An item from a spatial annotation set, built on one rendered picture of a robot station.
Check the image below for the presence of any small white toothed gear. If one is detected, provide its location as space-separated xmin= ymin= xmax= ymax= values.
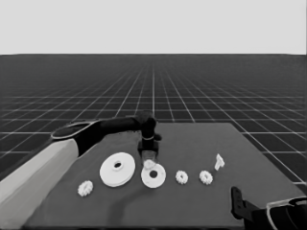
xmin=199 ymin=170 xmax=214 ymax=186
xmin=143 ymin=159 xmax=156 ymax=171
xmin=77 ymin=179 xmax=95 ymax=197
xmin=175 ymin=170 xmax=189 ymax=185

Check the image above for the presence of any white round carrier wide hole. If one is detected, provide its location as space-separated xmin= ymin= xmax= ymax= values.
xmin=140 ymin=162 xmax=168 ymax=190

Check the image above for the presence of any small white T-shaped piece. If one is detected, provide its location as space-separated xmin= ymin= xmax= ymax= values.
xmin=213 ymin=153 xmax=225 ymax=172

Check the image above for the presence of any large thick white disc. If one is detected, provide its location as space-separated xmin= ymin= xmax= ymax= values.
xmin=99 ymin=151 xmax=136 ymax=189

